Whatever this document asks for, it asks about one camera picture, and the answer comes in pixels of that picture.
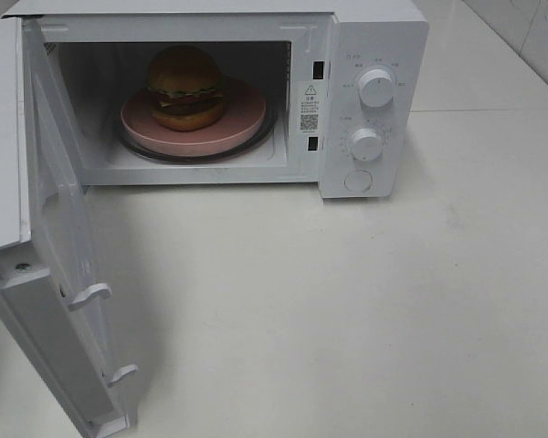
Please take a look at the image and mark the white upper microwave knob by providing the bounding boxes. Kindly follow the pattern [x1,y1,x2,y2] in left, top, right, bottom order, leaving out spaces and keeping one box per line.
[355,65,395,109]

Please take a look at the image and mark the white microwave oven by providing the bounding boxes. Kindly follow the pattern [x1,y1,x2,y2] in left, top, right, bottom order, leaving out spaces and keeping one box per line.
[0,1,428,198]

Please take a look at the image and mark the pink round plate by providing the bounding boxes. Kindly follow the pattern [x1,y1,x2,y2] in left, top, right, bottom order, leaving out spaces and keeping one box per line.
[121,78,268,159]

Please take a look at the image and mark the white lower microwave knob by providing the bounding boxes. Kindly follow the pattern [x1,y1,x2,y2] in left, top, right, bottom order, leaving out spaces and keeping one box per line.
[349,128,383,162]

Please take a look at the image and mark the white microwave knob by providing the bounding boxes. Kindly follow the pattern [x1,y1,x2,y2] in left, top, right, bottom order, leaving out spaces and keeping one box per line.
[349,128,383,162]
[355,65,395,109]

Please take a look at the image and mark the white microwave door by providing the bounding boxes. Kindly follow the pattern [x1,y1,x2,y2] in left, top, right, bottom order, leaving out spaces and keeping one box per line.
[0,17,137,437]

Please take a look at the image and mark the toy burger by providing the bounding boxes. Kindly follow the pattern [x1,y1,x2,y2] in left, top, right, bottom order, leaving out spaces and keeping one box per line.
[146,45,226,131]

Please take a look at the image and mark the white round door-release button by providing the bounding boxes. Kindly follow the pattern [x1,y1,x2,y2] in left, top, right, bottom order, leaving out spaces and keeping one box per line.
[344,170,373,193]

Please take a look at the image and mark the white warning label sticker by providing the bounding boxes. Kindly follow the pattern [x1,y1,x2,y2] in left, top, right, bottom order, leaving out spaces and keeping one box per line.
[297,81,322,133]

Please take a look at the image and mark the glass microwave turntable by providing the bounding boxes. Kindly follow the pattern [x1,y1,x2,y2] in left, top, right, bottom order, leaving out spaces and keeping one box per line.
[114,104,277,164]

